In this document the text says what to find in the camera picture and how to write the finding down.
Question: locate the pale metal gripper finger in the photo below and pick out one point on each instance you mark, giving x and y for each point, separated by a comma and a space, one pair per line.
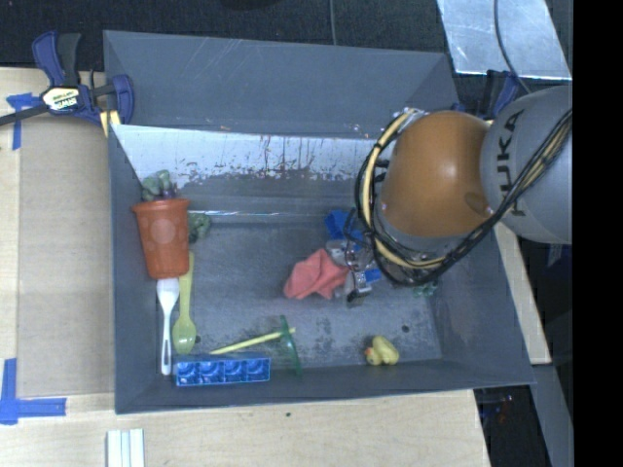
358, 285
337, 250

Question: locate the yellow rubber duck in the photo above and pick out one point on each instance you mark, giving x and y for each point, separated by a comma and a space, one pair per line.
383, 351

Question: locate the orange plastic cup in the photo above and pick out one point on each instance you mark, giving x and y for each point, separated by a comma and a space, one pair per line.
163, 241

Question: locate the pale wood flat board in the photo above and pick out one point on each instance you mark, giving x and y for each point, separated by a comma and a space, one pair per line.
63, 261

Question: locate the yellow-green plastic spoon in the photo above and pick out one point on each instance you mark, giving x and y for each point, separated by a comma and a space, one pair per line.
184, 329

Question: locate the thin yellow stick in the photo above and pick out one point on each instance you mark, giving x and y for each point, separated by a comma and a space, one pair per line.
243, 343

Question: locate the white plastic fork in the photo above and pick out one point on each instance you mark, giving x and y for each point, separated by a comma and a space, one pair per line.
167, 309

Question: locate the blue cloth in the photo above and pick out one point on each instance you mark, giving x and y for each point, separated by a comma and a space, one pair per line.
337, 224

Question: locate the green and purple toy plant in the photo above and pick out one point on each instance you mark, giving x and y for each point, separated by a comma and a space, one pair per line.
158, 185

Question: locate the red cloth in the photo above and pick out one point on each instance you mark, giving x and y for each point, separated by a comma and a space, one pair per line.
314, 275

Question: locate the clear green plastic cone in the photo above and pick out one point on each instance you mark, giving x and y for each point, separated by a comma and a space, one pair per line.
290, 353

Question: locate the small green lumpy toy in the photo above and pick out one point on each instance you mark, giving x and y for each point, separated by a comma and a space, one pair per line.
199, 226

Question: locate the blue toy building brick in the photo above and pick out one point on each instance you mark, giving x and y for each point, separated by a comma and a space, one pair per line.
221, 370

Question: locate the grey metal bin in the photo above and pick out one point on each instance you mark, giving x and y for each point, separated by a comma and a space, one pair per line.
272, 280

